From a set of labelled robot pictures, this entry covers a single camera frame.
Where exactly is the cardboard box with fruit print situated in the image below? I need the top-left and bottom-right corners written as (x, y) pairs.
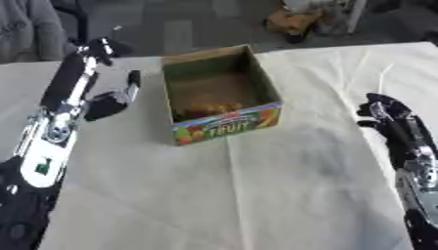
top-left (158, 44), bottom-right (285, 146)

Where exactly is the yellow and dark objects pile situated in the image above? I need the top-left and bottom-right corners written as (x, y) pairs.
top-left (172, 101), bottom-right (246, 122)

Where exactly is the brown bag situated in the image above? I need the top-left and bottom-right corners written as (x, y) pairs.
top-left (261, 7), bottom-right (332, 45)

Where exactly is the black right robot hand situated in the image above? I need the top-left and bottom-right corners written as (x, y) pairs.
top-left (354, 92), bottom-right (437, 164)

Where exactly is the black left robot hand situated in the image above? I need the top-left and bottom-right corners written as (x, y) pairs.
top-left (37, 36), bottom-right (144, 123)

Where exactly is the white furniture leg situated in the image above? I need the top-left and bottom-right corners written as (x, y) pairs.
top-left (318, 0), bottom-right (370, 35)

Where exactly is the person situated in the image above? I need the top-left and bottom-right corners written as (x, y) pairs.
top-left (0, 0), bottom-right (70, 64)

